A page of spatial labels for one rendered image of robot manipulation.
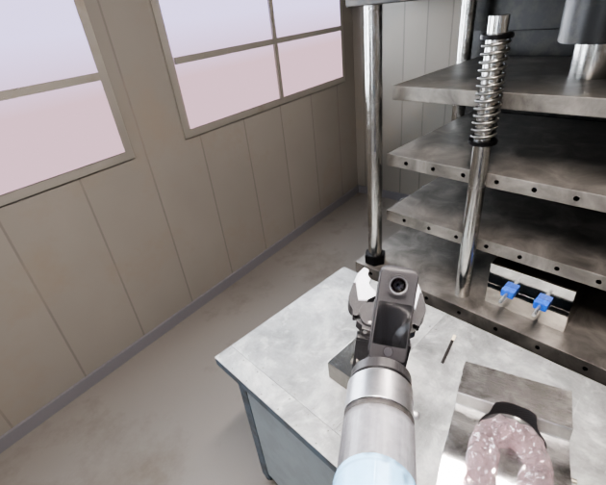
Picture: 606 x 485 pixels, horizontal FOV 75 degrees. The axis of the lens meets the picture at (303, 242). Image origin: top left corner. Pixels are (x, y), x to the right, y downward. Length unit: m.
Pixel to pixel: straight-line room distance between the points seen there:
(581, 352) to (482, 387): 0.47
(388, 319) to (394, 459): 0.16
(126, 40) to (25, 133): 0.70
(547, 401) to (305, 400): 0.65
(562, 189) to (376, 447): 1.12
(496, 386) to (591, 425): 0.27
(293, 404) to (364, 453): 0.89
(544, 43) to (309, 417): 1.80
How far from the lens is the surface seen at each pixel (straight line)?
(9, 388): 2.63
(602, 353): 1.62
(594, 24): 1.52
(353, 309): 0.55
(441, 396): 1.32
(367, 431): 0.42
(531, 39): 2.20
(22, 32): 2.26
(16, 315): 2.45
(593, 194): 1.39
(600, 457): 1.33
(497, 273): 1.60
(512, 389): 1.24
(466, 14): 2.10
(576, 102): 1.37
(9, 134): 2.22
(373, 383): 0.46
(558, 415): 1.22
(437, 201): 1.82
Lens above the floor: 1.83
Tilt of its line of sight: 31 degrees down
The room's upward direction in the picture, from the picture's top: 7 degrees counter-clockwise
